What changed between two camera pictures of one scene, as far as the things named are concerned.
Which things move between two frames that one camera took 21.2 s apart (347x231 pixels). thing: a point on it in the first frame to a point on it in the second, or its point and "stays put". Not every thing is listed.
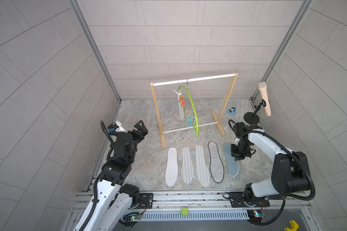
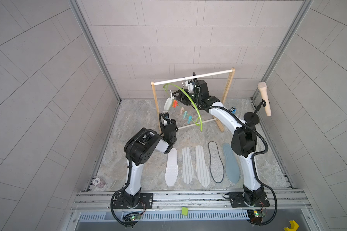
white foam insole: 181,111 to 168,104
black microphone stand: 251,117 stays put
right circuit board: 256,216 stays put
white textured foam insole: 171,171 stays put
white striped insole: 187,169 stays put
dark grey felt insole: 216,166 stays put
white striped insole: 202,173 stays put
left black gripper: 143,131 to 172,124
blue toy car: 232,110 stays put
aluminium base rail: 214,200 stays put
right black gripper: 238,157 to 184,95
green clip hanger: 197,127 to 196,123
